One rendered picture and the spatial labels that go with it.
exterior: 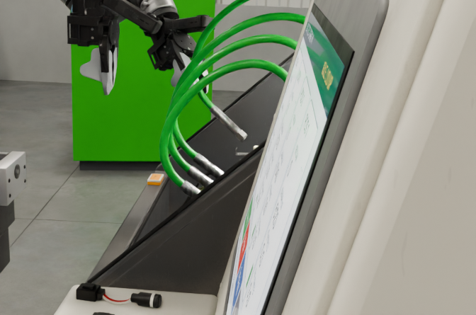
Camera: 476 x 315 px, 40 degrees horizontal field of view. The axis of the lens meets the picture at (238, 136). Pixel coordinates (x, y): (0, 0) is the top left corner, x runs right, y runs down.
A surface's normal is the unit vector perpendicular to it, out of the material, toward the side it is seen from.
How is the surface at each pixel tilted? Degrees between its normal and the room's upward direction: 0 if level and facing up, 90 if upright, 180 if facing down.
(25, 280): 0
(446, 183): 90
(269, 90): 90
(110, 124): 90
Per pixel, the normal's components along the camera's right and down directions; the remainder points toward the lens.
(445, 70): -0.32, 0.17
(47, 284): 0.04, -0.97
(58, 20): -0.02, 0.25
